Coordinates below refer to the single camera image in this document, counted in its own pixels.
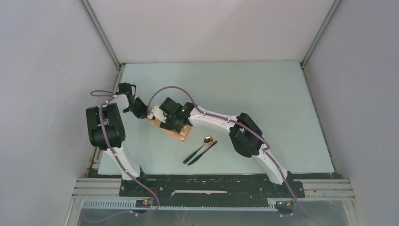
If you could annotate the black table knife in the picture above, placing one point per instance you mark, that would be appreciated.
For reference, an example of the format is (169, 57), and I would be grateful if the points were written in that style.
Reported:
(201, 154)

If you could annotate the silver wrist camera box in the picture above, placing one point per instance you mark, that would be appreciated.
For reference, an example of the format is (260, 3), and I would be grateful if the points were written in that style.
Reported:
(156, 113)

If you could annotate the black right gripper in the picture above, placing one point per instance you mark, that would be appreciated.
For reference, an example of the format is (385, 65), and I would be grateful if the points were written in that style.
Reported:
(167, 125)

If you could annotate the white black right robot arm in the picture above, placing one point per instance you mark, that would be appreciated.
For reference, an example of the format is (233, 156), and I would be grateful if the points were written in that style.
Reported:
(246, 137)

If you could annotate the left aluminium corner post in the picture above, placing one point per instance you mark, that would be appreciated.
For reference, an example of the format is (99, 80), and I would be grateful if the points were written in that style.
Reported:
(100, 31)

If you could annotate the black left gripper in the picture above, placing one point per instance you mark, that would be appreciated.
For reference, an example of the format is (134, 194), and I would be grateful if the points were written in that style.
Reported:
(144, 112)

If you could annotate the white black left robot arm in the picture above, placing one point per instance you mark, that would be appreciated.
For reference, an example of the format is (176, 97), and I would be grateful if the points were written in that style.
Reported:
(106, 130)

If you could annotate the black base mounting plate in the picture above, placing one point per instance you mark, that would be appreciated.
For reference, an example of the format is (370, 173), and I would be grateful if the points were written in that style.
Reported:
(165, 186)

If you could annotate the left side aluminium rail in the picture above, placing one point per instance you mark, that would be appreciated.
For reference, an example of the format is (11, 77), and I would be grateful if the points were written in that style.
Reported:
(96, 156)

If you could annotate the aluminium corner post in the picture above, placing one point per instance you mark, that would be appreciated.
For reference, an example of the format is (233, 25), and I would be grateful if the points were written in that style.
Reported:
(322, 29)
(100, 31)

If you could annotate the aluminium front frame rail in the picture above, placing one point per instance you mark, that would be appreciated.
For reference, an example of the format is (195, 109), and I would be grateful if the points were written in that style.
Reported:
(314, 189)

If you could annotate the grey slotted cable duct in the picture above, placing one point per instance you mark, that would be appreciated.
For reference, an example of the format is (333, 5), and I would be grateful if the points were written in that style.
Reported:
(114, 204)

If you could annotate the peach satin napkin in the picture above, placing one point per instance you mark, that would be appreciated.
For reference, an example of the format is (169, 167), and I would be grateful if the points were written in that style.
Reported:
(181, 136)

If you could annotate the gold spoon dark handle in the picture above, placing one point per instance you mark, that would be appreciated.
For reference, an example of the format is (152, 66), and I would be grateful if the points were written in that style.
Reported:
(207, 141)

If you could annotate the right aluminium corner post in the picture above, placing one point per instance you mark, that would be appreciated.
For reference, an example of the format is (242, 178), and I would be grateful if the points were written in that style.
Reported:
(322, 29)

